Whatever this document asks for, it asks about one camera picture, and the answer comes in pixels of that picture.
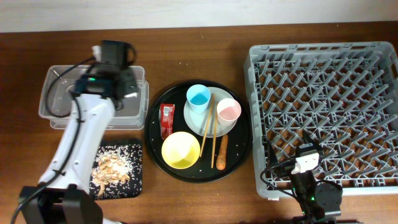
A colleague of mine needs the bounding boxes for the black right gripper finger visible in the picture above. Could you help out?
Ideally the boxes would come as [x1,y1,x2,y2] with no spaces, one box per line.
[303,131,320,149]
[267,140,277,167]

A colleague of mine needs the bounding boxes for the orange carrot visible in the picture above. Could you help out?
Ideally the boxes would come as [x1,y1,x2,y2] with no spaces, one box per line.
[216,134,228,170]

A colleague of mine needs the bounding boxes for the red snack wrapper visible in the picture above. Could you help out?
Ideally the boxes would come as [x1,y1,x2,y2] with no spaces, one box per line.
[159,103,175,140]

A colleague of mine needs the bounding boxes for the pink cup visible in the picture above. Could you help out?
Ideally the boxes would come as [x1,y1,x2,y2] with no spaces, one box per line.
[216,98,242,126]

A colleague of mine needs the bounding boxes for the wooden chopstick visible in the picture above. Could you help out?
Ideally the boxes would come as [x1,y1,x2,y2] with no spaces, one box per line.
[211,111,218,169]
[200,93,215,157]

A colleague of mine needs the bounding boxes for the blue cup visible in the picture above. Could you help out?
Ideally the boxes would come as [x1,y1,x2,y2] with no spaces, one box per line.
[186,84,211,113]

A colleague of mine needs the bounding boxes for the pasta and rice scraps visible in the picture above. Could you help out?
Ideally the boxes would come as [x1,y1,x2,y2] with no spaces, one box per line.
[90,149,134,200]

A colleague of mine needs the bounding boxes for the yellow bowl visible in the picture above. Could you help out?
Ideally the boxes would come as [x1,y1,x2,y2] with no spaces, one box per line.
[161,131,201,169]

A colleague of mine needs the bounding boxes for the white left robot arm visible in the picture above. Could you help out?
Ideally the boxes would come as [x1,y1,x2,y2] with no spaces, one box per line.
[11,61,136,223]

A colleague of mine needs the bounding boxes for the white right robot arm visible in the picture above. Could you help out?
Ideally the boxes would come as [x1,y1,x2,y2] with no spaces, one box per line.
[260,132,343,223]

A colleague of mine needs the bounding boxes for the grey dishwasher rack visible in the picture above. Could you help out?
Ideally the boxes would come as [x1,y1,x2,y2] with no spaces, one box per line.
[244,42,397,200]

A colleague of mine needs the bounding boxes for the clear plastic bin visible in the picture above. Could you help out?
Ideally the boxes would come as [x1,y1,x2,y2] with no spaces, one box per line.
[39,65,149,130]

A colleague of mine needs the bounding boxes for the round black tray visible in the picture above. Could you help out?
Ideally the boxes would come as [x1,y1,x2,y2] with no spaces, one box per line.
[144,80,252,183]

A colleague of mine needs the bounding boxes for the grey plate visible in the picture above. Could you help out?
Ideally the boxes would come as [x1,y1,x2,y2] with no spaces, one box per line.
[183,86,236,137]

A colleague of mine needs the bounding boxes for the black rectangular tray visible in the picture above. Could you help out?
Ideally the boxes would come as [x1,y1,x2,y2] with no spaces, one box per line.
[89,138,143,200]

